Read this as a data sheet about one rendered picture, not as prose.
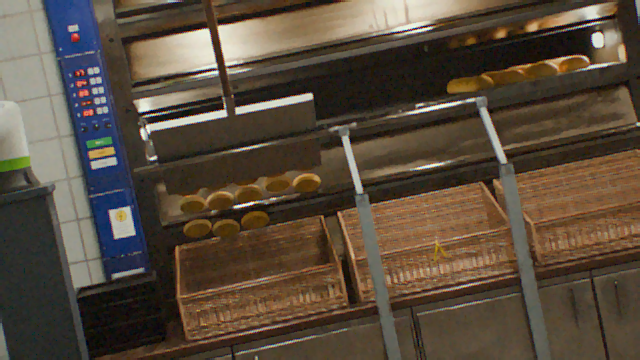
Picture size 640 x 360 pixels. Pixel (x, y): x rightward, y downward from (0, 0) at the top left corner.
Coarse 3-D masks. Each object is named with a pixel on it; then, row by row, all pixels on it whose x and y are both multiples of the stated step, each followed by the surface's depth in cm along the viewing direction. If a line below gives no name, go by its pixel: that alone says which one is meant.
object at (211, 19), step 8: (208, 0) 370; (208, 8) 372; (208, 16) 375; (208, 24) 378; (216, 24) 379; (216, 32) 381; (216, 40) 384; (216, 48) 386; (216, 56) 389; (216, 64) 393; (224, 64) 393; (224, 72) 396; (224, 80) 398; (224, 88) 401
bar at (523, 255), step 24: (480, 96) 428; (384, 120) 425; (264, 144) 423; (288, 144) 425; (144, 168) 422; (168, 168) 422; (504, 168) 406; (360, 192) 406; (504, 192) 408; (360, 216) 404; (528, 264) 408; (384, 288) 406; (528, 288) 409; (384, 312) 406; (528, 312) 412; (384, 336) 407
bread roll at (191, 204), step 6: (186, 198) 444; (192, 198) 444; (198, 198) 444; (180, 204) 444; (186, 204) 444; (192, 204) 444; (198, 204) 444; (204, 204) 445; (180, 210) 445; (186, 210) 445; (192, 210) 445; (198, 210) 446
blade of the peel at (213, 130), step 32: (160, 128) 410; (192, 128) 413; (224, 128) 416; (256, 128) 419; (288, 128) 423; (160, 160) 423; (224, 160) 429; (256, 160) 433; (288, 160) 436; (320, 160) 440
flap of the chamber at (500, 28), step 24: (600, 0) 450; (624, 0) 452; (480, 24) 448; (504, 24) 449; (528, 24) 456; (552, 24) 465; (360, 48) 446; (384, 48) 447; (408, 48) 452; (432, 48) 461; (240, 72) 445; (264, 72) 445; (288, 72) 449; (312, 72) 457; (144, 96) 443; (168, 96) 447; (192, 96) 455; (216, 96) 463
